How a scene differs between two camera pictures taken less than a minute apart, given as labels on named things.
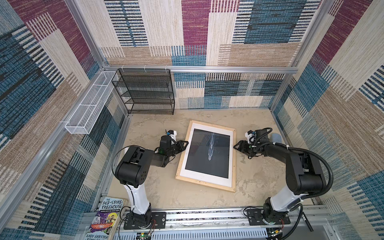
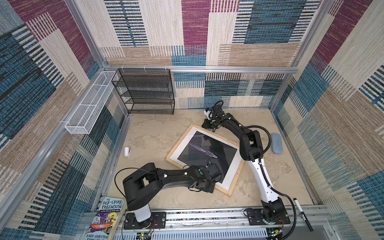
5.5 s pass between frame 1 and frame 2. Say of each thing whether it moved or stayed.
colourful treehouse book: stayed
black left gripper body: moved
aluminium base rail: stayed
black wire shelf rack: stayed
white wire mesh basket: stayed
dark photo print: moved
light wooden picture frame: moved
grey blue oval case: stayed
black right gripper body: moved
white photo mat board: moved
